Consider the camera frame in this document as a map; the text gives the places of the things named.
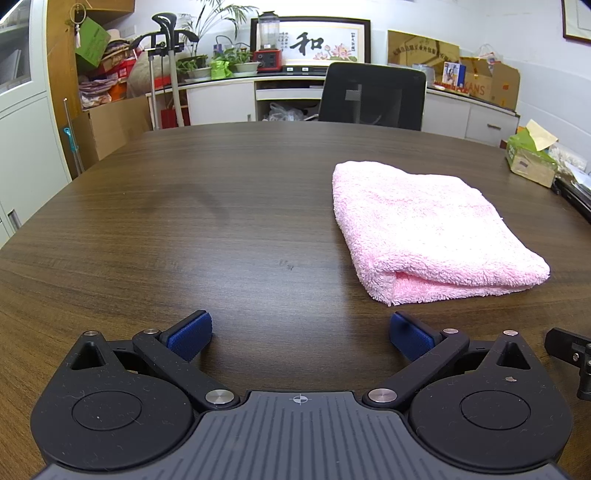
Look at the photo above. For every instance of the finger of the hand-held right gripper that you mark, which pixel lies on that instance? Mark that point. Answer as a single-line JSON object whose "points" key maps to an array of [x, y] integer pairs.
{"points": [[563, 346]]}

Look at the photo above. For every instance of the large cardboard box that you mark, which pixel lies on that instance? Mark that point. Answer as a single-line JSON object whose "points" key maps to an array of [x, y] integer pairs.
{"points": [[115, 127]]}

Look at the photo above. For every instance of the white glass door cabinet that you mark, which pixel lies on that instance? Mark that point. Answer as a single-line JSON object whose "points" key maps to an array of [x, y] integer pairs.
{"points": [[27, 138]]}

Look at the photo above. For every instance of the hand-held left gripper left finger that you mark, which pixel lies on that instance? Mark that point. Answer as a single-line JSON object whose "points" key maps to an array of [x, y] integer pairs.
{"points": [[189, 334]]}

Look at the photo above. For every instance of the blue picture box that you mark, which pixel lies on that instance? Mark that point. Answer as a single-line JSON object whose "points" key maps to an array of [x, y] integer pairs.
{"points": [[452, 74]]}

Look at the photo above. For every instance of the potted green plant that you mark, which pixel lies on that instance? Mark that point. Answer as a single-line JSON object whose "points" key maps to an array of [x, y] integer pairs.
{"points": [[196, 69], [242, 62]]}

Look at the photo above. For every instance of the green tissue box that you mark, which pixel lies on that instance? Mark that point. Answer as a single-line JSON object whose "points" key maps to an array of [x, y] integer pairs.
{"points": [[528, 159]]}

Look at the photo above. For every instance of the open cardboard box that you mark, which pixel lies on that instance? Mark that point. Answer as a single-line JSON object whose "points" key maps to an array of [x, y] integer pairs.
{"points": [[503, 85]]}

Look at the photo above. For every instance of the black office chair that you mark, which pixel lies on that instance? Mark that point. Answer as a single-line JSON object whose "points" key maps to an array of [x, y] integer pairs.
{"points": [[392, 104]]}

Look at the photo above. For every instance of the red blender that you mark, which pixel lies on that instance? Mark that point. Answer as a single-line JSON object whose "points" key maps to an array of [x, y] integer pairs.
{"points": [[268, 57]]}

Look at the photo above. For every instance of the red paper bag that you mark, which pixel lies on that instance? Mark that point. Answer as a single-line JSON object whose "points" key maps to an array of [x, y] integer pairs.
{"points": [[170, 117]]}

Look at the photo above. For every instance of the pink towel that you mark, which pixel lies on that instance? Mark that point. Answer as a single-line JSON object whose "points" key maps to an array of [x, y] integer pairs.
{"points": [[415, 221]]}

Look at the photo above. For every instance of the green gift bag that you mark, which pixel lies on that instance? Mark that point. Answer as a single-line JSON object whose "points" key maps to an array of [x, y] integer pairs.
{"points": [[220, 70]]}

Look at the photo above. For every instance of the small dark picture frame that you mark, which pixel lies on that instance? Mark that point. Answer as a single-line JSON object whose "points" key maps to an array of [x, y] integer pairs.
{"points": [[577, 18]]}

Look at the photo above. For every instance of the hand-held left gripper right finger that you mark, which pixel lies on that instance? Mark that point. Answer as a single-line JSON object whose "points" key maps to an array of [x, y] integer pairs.
{"points": [[411, 337]]}

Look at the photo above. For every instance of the clear plastic bag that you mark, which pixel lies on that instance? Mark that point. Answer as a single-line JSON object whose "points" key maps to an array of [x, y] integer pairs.
{"points": [[284, 113]]}

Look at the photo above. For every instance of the wooden shelf unit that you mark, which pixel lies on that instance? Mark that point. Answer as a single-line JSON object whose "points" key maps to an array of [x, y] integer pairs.
{"points": [[57, 55]]}

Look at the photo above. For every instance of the framed calligraphy with lotus flowers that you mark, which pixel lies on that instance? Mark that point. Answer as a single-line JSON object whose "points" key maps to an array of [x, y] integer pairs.
{"points": [[323, 44]]}

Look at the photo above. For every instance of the golden plaque board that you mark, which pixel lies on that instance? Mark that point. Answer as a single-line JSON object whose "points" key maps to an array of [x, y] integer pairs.
{"points": [[415, 50]]}

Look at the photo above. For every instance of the black flat device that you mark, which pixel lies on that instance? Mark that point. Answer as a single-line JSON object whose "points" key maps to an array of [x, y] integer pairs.
{"points": [[575, 194]]}

